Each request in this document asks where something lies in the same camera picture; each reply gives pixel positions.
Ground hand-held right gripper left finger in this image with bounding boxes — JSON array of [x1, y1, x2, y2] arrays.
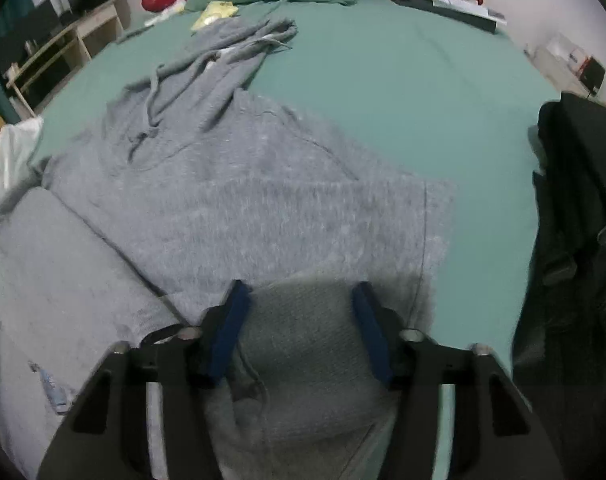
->
[[38, 280, 254, 480]]

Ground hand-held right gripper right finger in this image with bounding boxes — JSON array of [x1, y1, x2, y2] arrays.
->
[[352, 281, 564, 480]]

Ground grey hoodie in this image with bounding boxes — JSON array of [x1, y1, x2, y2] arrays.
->
[[0, 16, 458, 480]]

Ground black bag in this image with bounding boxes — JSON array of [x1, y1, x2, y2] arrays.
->
[[512, 91, 606, 480]]

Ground bed with green sheet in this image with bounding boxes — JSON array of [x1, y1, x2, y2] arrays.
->
[[0, 0, 564, 480]]

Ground white cloth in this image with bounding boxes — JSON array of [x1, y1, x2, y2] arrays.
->
[[0, 117, 44, 246]]

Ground white nightstand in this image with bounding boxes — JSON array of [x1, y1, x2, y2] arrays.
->
[[524, 34, 606, 97]]

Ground wooden desk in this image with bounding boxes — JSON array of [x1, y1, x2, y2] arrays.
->
[[5, 0, 130, 117]]

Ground teal curtain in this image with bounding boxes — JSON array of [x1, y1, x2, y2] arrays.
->
[[0, 0, 36, 123]]

